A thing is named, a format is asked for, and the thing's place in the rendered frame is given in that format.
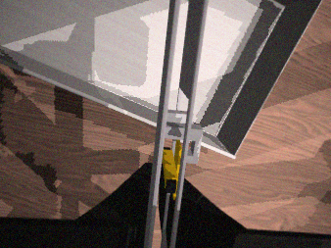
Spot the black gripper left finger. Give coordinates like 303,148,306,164
0,163,153,248

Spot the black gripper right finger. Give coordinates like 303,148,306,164
159,164,331,248

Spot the grey metal roasting tin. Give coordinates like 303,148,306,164
0,0,322,159

